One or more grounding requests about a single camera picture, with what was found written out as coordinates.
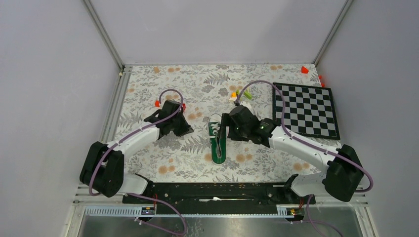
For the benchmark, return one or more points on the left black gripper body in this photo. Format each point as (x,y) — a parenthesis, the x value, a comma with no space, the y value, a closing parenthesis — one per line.
(180,126)

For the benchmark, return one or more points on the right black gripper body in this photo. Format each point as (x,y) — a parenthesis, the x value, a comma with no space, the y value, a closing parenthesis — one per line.
(237,133)

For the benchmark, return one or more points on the green white sneaker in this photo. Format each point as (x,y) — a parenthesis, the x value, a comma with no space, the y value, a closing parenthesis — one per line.
(218,154)

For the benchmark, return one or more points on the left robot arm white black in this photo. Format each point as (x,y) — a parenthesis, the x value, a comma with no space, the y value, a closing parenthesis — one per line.
(103,169)

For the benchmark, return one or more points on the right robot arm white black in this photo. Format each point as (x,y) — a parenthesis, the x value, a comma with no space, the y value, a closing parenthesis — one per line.
(339,168)

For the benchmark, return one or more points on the lime green block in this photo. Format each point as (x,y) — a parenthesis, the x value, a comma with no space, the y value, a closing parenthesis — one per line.
(247,94)

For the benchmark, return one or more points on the floral patterned table mat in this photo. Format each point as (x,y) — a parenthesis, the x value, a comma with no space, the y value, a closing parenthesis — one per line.
(207,91)

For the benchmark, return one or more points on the black white checkerboard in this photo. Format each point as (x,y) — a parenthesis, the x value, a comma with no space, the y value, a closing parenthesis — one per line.
(309,110)

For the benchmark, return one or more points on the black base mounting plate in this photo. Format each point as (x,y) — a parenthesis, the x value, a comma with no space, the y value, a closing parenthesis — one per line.
(221,198)

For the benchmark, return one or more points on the red block far corner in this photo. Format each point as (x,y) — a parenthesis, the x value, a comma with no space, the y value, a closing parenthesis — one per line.
(304,70)

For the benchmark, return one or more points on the aluminium frame rail front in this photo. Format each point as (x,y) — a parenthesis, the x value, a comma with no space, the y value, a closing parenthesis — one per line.
(114,206)

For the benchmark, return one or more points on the right aluminium corner post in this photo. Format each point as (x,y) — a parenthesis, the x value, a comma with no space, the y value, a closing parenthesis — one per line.
(338,21)

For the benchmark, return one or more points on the aluminium corner post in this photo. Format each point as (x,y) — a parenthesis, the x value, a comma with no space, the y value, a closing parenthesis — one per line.
(338,21)
(103,33)

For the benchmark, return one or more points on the left aluminium corner post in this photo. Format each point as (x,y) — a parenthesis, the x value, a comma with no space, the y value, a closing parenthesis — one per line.
(103,33)

